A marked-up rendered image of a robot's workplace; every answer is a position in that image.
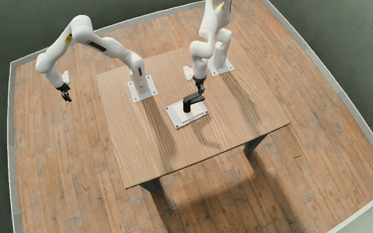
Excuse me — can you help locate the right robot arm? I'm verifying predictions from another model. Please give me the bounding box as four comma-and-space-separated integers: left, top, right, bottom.
36, 15, 149, 94

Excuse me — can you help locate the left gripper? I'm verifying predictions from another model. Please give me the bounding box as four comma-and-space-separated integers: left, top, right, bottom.
193, 77, 207, 94

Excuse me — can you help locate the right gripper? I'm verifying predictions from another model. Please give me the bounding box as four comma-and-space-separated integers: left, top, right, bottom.
55, 83, 72, 102

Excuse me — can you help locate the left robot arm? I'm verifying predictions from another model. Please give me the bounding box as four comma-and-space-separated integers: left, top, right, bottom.
183, 0, 232, 82

